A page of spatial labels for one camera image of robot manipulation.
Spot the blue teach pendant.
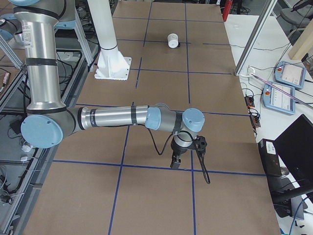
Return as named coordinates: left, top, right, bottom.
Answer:
left=274, top=61, right=306, bottom=90
left=262, top=82, right=295, bottom=115

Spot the near blue teach pendant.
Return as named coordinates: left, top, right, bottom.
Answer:
left=262, top=82, right=295, bottom=115

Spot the wooden beam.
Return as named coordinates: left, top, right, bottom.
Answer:
left=288, top=20, right=313, bottom=60

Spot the far blue teach pendant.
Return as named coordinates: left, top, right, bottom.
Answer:
left=274, top=61, right=306, bottom=90

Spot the white pillar with base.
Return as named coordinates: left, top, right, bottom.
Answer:
left=88, top=0, right=132, bottom=81

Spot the red cylinder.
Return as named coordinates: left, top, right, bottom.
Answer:
left=222, top=0, right=233, bottom=22

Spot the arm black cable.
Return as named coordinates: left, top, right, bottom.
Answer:
left=148, top=127, right=211, bottom=185

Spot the black box device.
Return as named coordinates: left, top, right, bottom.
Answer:
left=258, top=139, right=282, bottom=177

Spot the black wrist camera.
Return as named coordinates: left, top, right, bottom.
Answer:
left=195, top=136, right=207, bottom=154

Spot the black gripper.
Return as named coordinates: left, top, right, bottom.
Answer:
left=170, top=136, right=195, bottom=169

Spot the white smiley mug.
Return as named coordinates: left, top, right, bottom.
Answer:
left=167, top=33, right=180, bottom=48

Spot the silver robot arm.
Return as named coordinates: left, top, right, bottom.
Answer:
left=13, top=0, right=207, bottom=169

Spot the orange circuit board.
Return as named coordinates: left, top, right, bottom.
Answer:
left=245, top=95, right=255, bottom=109
left=249, top=114, right=261, bottom=129

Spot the black laptop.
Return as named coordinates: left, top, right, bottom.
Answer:
left=274, top=114, right=313, bottom=184

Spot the aluminium frame post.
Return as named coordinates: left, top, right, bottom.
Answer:
left=234, top=0, right=277, bottom=76

